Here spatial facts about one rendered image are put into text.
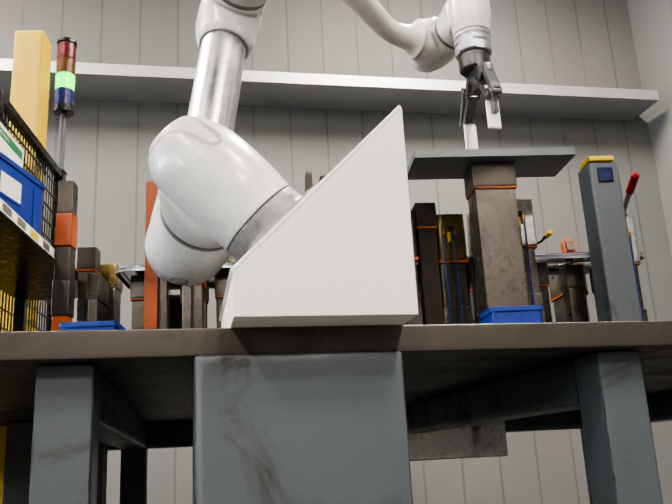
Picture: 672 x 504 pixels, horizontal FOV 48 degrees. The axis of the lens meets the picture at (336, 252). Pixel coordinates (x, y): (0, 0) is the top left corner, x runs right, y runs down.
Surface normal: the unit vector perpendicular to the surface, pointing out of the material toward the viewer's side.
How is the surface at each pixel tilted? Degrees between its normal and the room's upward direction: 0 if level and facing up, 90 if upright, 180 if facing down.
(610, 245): 90
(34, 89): 90
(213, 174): 101
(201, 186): 111
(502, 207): 90
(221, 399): 90
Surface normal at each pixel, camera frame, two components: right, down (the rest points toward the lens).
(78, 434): 0.18, -0.27
